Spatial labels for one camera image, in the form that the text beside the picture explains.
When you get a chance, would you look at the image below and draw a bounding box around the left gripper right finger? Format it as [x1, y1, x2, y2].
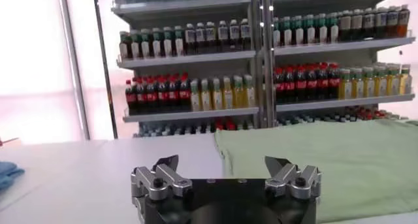
[264, 155, 323, 201]

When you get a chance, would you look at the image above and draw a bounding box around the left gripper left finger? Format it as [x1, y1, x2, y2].
[130, 155, 193, 202]

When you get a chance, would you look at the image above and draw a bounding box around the light green polo shirt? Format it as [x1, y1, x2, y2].
[214, 119, 418, 223]

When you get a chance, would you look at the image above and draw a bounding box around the red cap cola bottle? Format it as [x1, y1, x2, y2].
[157, 76, 169, 112]
[178, 73, 191, 111]
[274, 67, 286, 104]
[285, 67, 297, 103]
[328, 63, 341, 101]
[317, 63, 329, 101]
[167, 74, 180, 112]
[125, 80, 138, 114]
[295, 65, 308, 103]
[135, 78, 147, 114]
[146, 77, 158, 113]
[306, 65, 319, 102]

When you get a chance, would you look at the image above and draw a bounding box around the yellow tea bottle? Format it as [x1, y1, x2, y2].
[223, 76, 234, 110]
[339, 69, 353, 100]
[363, 67, 376, 99]
[212, 78, 224, 111]
[399, 64, 413, 95]
[387, 65, 400, 97]
[244, 74, 257, 108]
[233, 75, 245, 109]
[374, 66, 388, 97]
[352, 68, 364, 99]
[190, 80, 202, 112]
[201, 78, 213, 112]

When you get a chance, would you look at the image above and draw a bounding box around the grey metal shelf unit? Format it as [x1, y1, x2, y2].
[110, 0, 263, 138]
[261, 0, 416, 127]

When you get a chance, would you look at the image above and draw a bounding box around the black slanted pole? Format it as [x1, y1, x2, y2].
[91, 0, 118, 139]

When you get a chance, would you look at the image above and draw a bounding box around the green cap dark tea bottle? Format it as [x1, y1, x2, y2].
[315, 13, 329, 45]
[162, 27, 174, 57]
[281, 16, 293, 47]
[129, 29, 140, 59]
[119, 31, 129, 60]
[151, 27, 163, 58]
[140, 29, 152, 59]
[293, 15, 305, 46]
[173, 25, 185, 57]
[304, 14, 316, 46]
[273, 17, 282, 48]
[328, 12, 340, 44]

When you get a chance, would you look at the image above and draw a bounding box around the white label dark drink bottle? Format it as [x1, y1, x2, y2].
[229, 19, 241, 52]
[398, 5, 411, 38]
[217, 20, 230, 53]
[184, 23, 197, 56]
[195, 22, 207, 55]
[362, 8, 376, 40]
[206, 22, 217, 54]
[387, 6, 400, 39]
[375, 7, 388, 40]
[240, 18, 253, 52]

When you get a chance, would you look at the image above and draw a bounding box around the crumpled light blue cloth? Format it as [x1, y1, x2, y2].
[0, 161, 26, 191]

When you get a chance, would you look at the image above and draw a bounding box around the beige label dark drink bottle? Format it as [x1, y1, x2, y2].
[338, 10, 352, 42]
[351, 9, 364, 42]

